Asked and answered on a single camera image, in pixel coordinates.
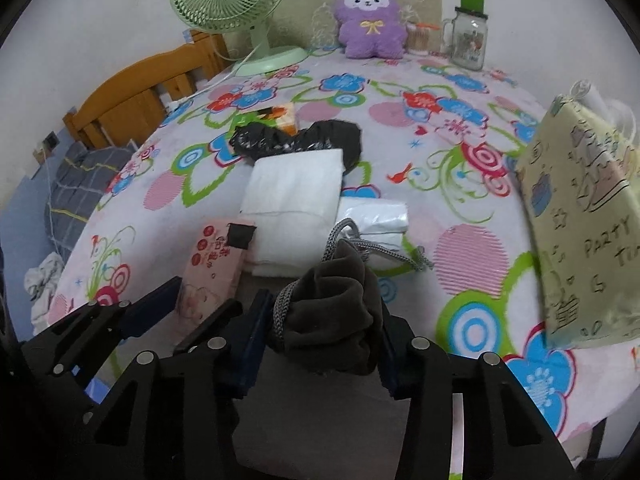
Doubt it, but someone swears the pink tissue pack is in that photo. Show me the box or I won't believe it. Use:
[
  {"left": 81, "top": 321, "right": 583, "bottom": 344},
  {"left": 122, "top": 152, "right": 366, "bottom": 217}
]
[{"left": 176, "top": 218, "right": 256, "bottom": 337}]

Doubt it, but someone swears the dark drawstring pouch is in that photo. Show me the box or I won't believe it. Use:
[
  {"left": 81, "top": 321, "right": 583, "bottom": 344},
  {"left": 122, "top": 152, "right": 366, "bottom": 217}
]
[{"left": 272, "top": 218, "right": 433, "bottom": 376}]

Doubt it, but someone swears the white cloth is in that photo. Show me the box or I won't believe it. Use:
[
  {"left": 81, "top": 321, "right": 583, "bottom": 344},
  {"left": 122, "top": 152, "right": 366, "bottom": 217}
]
[
  {"left": 24, "top": 252, "right": 65, "bottom": 336},
  {"left": 240, "top": 148, "right": 344, "bottom": 278}
]

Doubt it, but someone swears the white plastic tissue pack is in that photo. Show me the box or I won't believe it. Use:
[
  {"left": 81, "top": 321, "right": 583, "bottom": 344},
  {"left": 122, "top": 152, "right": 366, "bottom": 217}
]
[{"left": 335, "top": 196, "right": 409, "bottom": 256}]

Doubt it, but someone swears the black plastic bag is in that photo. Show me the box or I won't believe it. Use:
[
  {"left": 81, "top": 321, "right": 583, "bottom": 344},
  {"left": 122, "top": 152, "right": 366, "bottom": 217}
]
[{"left": 229, "top": 119, "right": 362, "bottom": 174}]

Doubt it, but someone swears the green orange tissue pack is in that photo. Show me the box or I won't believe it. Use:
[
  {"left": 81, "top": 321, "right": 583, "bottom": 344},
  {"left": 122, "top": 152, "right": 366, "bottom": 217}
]
[{"left": 256, "top": 103, "right": 298, "bottom": 136}]

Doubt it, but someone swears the white crumpled cloth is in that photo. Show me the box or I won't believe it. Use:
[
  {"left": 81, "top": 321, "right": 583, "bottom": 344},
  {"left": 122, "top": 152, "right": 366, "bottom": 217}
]
[{"left": 24, "top": 252, "right": 65, "bottom": 336}]

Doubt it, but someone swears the grey plaid bedding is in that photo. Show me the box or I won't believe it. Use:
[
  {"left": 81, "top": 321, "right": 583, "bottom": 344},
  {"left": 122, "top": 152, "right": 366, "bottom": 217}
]
[{"left": 44, "top": 142, "right": 134, "bottom": 262}]

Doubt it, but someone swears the wooden bed headboard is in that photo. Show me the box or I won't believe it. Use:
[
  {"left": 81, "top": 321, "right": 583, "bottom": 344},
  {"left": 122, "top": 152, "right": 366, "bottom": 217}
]
[{"left": 63, "top": 29, "right": 230, "bottom": 150}]

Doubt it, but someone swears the yellow cartoon storage box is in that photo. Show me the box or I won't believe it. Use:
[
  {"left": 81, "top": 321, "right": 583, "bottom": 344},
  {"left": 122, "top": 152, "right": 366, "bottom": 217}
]
[{"left": 516, "top": 96, "right": 639, "bottom": 349}]

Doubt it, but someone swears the floral tablecloth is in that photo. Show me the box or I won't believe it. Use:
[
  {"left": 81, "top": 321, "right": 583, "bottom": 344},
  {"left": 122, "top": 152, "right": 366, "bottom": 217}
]
[{"left": 32, "top": 50, "right": 639, "bottom": 440}]

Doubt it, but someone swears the white standing fan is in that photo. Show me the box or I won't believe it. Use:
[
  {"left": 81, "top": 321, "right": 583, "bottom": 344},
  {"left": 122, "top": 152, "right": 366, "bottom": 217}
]
[{"left": 570, "top": 79, "right": 639, "bottom": 146}]

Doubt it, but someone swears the green desk fan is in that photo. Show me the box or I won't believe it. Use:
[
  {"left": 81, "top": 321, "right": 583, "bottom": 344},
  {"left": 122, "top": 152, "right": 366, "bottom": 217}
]
[{"left": 170, "top": 0, "right": 308, "bottom": 76}]

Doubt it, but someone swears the glass mason jar mug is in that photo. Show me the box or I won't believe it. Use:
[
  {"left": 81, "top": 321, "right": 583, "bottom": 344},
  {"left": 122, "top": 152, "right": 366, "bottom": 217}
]
[{"left": 442, "top": 6, "right": 488, "bottom": 72}]

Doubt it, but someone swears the toothpick jar orange lid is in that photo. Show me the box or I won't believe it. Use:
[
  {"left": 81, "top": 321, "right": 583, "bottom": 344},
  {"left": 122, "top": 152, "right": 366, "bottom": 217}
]
[{"left": 406, "top": 22, "right": 440, "bottom": 55}]

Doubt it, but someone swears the purple plush toy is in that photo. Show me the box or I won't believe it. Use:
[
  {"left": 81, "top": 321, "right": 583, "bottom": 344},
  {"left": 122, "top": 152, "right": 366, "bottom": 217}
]
[{"left": 334, "top": 0, "right": 408, "bottom": 60}]

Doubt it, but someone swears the green cup on jar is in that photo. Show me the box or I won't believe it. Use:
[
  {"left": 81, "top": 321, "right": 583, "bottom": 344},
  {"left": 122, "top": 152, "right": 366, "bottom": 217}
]
[{"left": 460, "top": 0, "right": 485, "bottom": 13}]

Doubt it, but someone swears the white fan power cable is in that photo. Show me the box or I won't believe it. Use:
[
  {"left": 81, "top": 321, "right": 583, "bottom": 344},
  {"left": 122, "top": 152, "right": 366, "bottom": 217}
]
[{"left": 162, "top": 34, "right": 266, "bottom": 114}]

